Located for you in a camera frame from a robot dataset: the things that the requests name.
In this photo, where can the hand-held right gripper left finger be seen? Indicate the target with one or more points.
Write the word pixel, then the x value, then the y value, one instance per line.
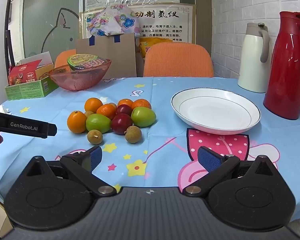
pixel 96 156

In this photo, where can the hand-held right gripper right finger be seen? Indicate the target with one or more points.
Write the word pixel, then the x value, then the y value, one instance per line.
pixel 207 158

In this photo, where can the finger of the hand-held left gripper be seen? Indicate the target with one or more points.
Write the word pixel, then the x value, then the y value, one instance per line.
pixel 52 130

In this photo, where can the oval smooth orange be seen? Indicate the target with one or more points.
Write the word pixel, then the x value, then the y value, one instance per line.
pixel 76 121

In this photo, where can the green jujube fruit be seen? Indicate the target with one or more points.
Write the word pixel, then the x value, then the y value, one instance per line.
pixel 98 123
pixel 143 116

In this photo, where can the red plum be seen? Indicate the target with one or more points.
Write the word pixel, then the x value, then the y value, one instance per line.
pixel 121 123
pixel 124 109

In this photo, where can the round orange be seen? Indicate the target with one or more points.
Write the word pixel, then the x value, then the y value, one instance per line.
pixel 93 104

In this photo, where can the white plate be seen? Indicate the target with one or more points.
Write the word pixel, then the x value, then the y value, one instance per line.
pixel 215 110

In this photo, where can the green cardboard box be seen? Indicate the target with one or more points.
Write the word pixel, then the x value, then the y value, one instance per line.
pixel 27 88

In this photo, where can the red snack packet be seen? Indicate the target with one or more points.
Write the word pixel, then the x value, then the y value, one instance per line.
pixel 22 72

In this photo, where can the pink glass bowl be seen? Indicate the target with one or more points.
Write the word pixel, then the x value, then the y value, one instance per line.
pixel 77 78

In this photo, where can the yellow paper box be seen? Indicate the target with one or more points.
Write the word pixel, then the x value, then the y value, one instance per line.
pixel 43 71

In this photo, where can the blue printed tablecloth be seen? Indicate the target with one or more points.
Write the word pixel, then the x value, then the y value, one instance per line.
pixel 152 130

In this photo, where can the white card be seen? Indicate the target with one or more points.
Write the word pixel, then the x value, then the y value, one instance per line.
pixel 40 56

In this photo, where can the orange chair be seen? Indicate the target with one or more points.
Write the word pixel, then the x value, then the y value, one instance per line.
pixel 63 57
pixel 177 60

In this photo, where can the instant noodle cup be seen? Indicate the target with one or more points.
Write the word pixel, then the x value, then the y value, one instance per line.
pixel 85 61

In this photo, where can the cardboard box with blue tape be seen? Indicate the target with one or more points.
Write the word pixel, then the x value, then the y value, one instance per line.
pixel 110 55

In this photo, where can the white thermos flask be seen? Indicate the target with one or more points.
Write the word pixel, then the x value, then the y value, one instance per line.
pixel 252 60

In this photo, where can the red thermos flask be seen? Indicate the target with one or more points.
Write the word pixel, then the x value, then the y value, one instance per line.
pixel 287 67

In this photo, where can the yellow plastic bag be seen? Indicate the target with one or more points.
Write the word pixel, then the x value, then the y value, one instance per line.
pixel 150 46

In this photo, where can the floral cloth bundle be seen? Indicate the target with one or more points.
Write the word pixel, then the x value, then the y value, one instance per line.
pixel 112 21

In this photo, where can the framed calligraphy poster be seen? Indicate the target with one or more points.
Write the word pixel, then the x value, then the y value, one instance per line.
pixel 165 22

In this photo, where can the black metal frame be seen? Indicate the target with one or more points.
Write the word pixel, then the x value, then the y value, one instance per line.
pixel 11 30

